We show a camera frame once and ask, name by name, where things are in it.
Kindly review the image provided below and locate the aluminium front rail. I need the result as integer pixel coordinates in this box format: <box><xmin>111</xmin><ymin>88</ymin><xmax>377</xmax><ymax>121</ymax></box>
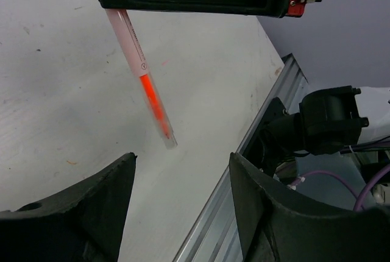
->
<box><xmin>174</xmin><ymin>54</ymin><xmax>308</xmax><ymax>261</ymax></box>

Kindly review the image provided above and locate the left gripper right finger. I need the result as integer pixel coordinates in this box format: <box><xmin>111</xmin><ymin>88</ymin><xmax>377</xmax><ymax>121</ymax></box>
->
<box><xmin>236</xmin><ymin>163</ymin><xmax>389</xmax><ymax>261</ymax></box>

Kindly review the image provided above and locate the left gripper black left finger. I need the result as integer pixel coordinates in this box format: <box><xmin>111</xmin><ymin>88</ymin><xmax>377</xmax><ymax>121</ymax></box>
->
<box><xmin>1</xmin><ymin>153</ymin><xmax>137</xmax><ymax>261</ymax></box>

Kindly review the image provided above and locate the orange clear highlighter pen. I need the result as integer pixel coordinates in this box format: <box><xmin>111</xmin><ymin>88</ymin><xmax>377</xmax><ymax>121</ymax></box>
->
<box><xmin>105</xmin><ymin>9</ymin><xmax>177</xmax><ymax>149</ymax></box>

